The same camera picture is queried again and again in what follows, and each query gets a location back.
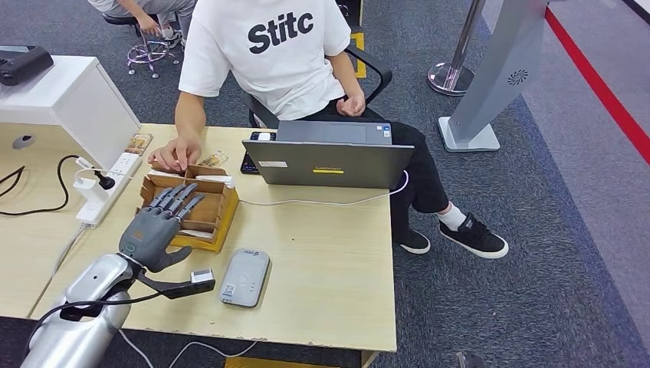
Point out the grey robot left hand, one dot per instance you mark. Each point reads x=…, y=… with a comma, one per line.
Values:
x=150, y=233

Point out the grey kiosk stand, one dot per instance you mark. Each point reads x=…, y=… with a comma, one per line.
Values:
x=502, y=66

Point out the wooden card organizer box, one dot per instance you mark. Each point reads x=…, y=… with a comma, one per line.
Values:
x=216, y=213

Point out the black device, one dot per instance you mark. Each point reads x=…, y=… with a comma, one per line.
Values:
x=24, y=65

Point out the background person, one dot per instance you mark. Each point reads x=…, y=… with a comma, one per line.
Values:
x=172, y=10

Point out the person's right hand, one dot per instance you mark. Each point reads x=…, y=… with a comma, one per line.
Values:
x=177, y=152

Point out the chrome base stool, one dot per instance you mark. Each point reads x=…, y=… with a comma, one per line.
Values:
x=149, y=53

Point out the person's right forearm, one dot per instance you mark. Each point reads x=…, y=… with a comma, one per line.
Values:
x=190, y=117

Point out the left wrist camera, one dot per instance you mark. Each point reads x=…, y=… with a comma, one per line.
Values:
x=202, y=277

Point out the seated person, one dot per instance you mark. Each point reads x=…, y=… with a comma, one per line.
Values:
x=279, y=76

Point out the person's left hand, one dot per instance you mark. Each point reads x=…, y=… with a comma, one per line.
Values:
x=350, y=105

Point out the chrome stanchion post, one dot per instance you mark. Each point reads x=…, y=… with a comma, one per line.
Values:
x=451, y=80

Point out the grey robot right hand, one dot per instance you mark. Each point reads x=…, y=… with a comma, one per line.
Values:
x=469, y=361

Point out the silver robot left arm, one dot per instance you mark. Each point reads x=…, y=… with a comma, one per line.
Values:
x=86, y=315

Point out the black office chair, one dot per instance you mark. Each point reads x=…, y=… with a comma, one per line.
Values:
x=375, y=70

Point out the white cabinet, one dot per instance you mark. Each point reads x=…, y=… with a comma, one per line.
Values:
x=66, y=101

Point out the white power strip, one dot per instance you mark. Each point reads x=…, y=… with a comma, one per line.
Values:
x=96, y=208

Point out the white power adapter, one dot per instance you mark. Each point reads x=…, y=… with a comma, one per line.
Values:
x=86, y=189

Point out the white room key card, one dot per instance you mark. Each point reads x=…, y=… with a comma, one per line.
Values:
x=216, y=181

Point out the grey laptop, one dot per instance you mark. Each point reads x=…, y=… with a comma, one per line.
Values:
x=330, y=162

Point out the grey desk grommet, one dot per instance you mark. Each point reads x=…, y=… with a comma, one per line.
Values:
x=24, y=141

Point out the person's left forearm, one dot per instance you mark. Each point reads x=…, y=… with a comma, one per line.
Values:
x=345, y=76

